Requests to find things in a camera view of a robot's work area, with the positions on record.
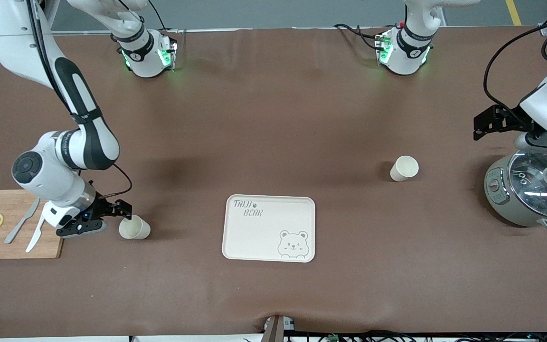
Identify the cream paper cup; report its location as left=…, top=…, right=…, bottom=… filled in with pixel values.
left=390, top=155, right=419, bottom=182
left=119, top=215, right=151, bottom=240

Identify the white plastic knife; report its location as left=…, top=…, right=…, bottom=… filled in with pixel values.
left=26, top=213, right=47, bottom=253

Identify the grey plastic knife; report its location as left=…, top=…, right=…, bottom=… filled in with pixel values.
left=4, top=198, right=40, bottom=245

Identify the grey cooker with glass lid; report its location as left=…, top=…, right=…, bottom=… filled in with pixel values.
left=484, top=145, right=547, bottom=232

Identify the glass pot lid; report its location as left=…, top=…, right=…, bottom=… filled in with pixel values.
left=509, top=150, right=547, bottom=219

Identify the cream tray with bear print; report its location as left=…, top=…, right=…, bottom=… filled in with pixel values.
left=221, top=195, right=316, bottom=263

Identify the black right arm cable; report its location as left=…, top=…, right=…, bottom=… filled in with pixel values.
left=94, top=164, right=133, bottom=198

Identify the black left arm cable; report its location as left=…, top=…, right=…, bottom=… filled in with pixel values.
left=484, top=2, right=547, bottom=117

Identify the black cable at arm base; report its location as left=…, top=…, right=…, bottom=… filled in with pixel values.
left=333, top=23, right=379, bottom=50

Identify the metal bracket at table edge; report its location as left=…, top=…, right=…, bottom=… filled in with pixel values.
left=263, top=315, right=296, bottom=342

